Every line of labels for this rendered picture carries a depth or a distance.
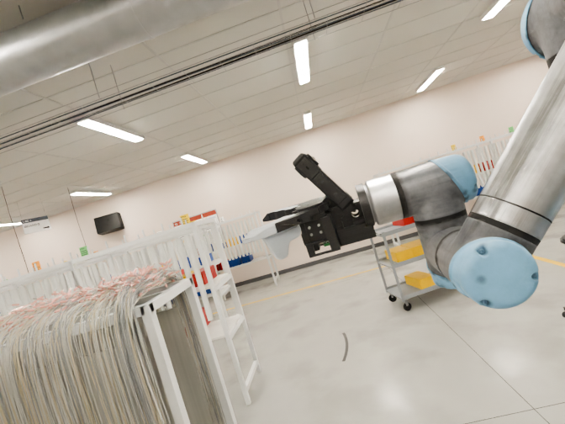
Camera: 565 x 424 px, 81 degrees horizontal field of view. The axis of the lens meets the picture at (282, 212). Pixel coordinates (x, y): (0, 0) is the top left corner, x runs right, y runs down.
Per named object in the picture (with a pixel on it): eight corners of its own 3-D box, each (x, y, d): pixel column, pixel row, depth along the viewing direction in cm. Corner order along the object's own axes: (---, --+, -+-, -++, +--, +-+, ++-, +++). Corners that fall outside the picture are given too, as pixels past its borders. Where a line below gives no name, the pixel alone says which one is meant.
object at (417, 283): (446, 282, 444) (424, 205, 443) (471, 290, 394) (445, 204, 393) (379, 304, 435) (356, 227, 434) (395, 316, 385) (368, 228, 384)
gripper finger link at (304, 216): (282, 233, 48) (330, 212, 51) (278, 224, 48) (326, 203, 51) (269, 232, 52) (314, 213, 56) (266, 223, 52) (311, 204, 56)
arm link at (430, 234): (446, 303, 45) (423, 226, 45) (427, 280, 56) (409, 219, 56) (509, 289, 43) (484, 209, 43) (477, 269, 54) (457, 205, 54)
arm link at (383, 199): (393, 176, 48) (384, 172, 56) (361, 185, 49) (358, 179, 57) (406, 224, 49) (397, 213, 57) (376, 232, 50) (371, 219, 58)
